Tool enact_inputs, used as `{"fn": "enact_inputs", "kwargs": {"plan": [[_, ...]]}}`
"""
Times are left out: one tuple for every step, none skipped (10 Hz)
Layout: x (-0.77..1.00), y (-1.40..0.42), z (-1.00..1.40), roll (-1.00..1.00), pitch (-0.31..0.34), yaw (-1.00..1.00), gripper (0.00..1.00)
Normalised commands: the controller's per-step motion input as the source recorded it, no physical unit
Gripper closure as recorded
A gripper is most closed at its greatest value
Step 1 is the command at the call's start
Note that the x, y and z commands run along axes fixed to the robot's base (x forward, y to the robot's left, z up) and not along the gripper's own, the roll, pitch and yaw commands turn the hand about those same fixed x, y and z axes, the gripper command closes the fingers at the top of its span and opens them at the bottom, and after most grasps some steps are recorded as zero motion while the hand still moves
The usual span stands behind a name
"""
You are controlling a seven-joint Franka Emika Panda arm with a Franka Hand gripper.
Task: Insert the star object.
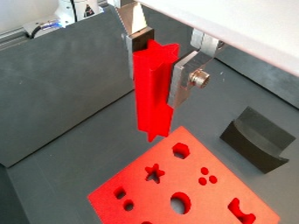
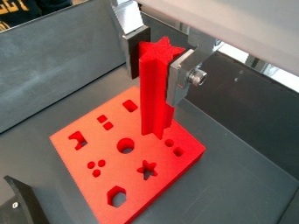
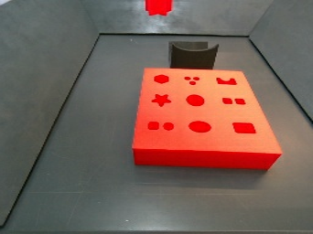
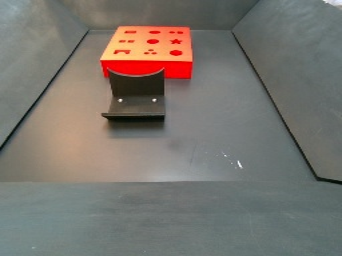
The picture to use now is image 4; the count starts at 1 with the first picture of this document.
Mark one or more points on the red shape sorter box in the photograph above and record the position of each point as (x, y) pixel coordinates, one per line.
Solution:
(144, 49)

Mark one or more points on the black curved holder bracket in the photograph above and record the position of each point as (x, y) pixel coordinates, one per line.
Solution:
(138, 96)

